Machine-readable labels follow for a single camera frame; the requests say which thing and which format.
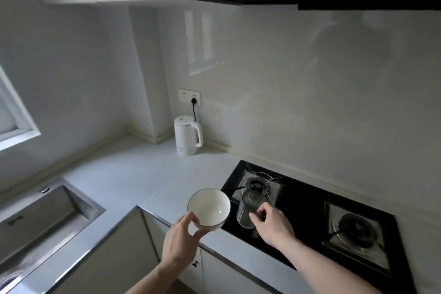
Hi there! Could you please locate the person's right hand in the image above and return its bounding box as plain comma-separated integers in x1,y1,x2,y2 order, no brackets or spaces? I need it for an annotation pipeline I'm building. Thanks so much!
249,200,299,249

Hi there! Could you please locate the person's left hand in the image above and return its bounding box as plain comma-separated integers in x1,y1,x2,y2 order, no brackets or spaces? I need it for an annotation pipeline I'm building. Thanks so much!
162,211,211,269

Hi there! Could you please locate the clear glass mug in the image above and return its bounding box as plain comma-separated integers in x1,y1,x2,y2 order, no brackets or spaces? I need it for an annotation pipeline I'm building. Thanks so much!
235,189,270,230

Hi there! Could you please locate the white bowl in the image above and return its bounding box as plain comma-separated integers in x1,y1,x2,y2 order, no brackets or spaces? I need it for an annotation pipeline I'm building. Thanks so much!
187,188,232,229

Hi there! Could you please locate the white electric kettle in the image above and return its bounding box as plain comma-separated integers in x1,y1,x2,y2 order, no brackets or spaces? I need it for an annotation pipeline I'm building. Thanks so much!
173,115,204,157

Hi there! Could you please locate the person's right forearm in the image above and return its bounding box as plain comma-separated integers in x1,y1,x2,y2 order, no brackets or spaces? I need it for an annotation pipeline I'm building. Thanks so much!
281,237,383,294

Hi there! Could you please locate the white sink cabinet panel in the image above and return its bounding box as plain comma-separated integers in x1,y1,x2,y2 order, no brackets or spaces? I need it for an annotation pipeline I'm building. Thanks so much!
50,207,163,294

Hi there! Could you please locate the white kitchen countertop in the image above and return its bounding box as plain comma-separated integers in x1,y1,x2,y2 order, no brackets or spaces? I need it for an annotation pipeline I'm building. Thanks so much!
0,133,441,294

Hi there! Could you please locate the black glass gas stove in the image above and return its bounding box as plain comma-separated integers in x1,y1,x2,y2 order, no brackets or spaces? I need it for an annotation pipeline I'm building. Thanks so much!
220,160,418,294

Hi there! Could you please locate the plain black gas burner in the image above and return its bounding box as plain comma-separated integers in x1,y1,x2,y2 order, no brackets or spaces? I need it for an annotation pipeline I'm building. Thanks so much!
322,200,397,277

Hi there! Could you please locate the stainless steel sink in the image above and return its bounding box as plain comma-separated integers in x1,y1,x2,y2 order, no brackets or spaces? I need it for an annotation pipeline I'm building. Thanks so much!
0,177,107,294

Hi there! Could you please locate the window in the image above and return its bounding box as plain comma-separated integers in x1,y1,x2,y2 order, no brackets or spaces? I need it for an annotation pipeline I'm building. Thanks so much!
0,64,42,152

